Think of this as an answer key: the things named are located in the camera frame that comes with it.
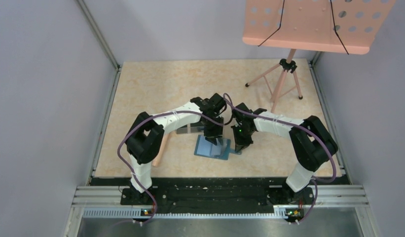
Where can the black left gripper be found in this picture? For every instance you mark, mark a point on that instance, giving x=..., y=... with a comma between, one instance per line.
x=217, y=133

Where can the clear acrylic card box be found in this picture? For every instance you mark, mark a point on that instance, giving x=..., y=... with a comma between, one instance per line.
x=191, y=128

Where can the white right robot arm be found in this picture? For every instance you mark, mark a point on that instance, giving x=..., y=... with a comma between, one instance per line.
x=311, y=143

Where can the pink music stand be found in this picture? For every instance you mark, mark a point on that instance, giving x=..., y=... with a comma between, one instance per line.
x=340, y=26

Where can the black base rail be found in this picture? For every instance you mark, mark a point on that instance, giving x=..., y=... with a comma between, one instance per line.
x=217, y=195

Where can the blue leather card holder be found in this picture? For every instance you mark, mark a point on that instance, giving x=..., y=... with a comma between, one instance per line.
x=205, y=149

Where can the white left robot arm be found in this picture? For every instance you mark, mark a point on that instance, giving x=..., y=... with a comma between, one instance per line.
x=143, y=141

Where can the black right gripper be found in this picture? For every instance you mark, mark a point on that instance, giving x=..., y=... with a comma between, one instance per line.
x=240, y=143

